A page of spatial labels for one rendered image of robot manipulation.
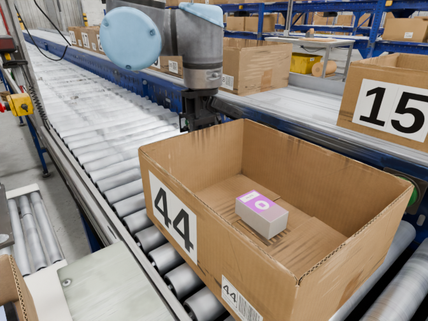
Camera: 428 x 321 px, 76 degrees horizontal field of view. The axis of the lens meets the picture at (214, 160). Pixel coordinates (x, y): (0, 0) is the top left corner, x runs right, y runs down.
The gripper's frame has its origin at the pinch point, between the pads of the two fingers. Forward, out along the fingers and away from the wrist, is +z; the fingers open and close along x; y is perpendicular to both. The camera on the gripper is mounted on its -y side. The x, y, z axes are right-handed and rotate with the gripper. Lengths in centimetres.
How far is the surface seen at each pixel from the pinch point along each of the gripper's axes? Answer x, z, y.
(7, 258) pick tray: 11.9, -3.9, 46.0
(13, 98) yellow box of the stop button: -74, -7, 36
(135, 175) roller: -14.8, 6.1, 15.9
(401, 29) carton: -129, -15, -457
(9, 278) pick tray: 11.9, -0.6, 46.8
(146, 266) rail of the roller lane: 17.1, 5.7, 28.1
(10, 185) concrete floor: -182, 80, 54
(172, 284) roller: 23.4, 5.6, 26.3
